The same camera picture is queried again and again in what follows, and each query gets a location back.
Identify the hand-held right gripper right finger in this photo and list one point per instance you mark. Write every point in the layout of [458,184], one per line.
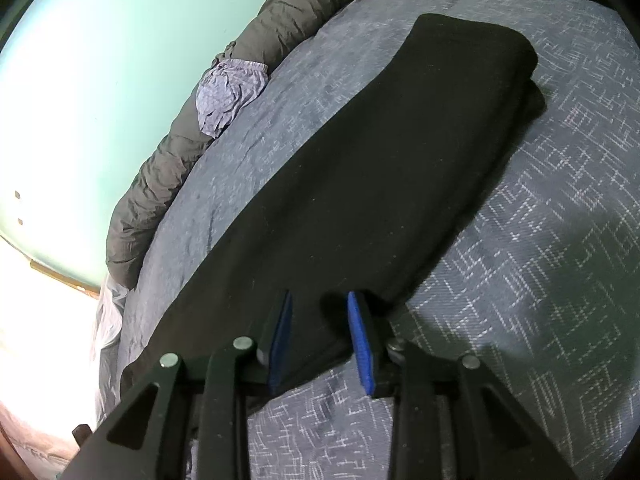
[360,345]

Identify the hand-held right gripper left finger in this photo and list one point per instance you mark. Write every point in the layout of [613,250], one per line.
[280,350]

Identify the black pants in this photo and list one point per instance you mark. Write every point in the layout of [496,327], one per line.
[375,160]

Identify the light grey bed cover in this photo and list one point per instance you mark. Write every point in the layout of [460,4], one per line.
[107,335]

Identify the bed with blue sheet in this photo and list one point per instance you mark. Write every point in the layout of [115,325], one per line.
[525,260]

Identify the grey rolled duvet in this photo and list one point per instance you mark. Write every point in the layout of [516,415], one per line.
[150,200]

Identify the pink curtain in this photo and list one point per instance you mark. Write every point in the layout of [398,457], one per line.
[40,360]

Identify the purple checked shorts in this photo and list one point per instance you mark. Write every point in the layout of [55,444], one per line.
[227,95]

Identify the wooden window frame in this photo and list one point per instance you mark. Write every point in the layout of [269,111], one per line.
[60,275]

